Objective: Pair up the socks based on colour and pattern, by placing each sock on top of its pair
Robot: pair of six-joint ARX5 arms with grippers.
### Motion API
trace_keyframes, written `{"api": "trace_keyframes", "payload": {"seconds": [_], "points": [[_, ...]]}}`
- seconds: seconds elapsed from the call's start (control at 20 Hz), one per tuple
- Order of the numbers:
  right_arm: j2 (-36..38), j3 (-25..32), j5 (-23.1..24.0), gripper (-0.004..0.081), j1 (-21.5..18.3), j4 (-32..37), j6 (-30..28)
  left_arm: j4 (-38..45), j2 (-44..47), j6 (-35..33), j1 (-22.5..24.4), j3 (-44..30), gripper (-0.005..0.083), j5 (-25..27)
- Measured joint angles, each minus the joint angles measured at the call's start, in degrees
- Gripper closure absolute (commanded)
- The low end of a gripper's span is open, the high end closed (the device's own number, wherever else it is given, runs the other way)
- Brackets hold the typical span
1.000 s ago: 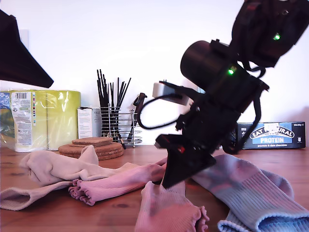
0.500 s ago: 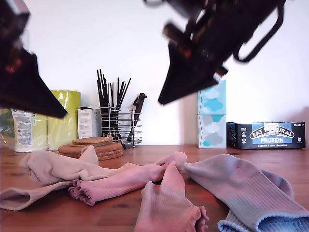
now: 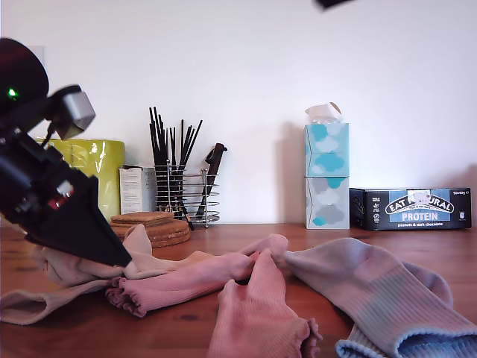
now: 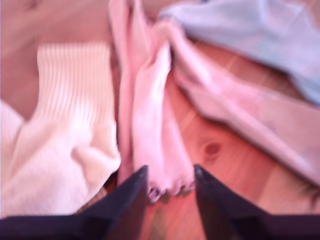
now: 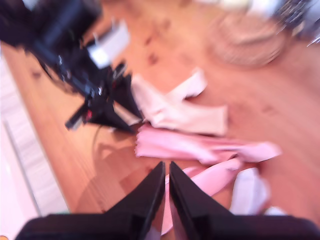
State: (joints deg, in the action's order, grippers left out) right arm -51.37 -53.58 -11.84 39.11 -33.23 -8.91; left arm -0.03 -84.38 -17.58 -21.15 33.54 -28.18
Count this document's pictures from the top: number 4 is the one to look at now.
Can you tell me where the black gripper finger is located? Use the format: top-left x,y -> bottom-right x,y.
194,164 -> 271,240
82,165 -> 149,240

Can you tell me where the pink frilly-cuff sock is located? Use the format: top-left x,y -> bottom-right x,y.
108,0 -> 196,204
153,21 -> 320,187

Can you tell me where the beige sock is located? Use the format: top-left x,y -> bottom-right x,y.
0,99 -> 26,156
0,42 -> 123,217

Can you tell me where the light blue ribbed sock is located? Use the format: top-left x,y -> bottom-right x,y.
159,0 -> 320,86
287,72 -> 320,107

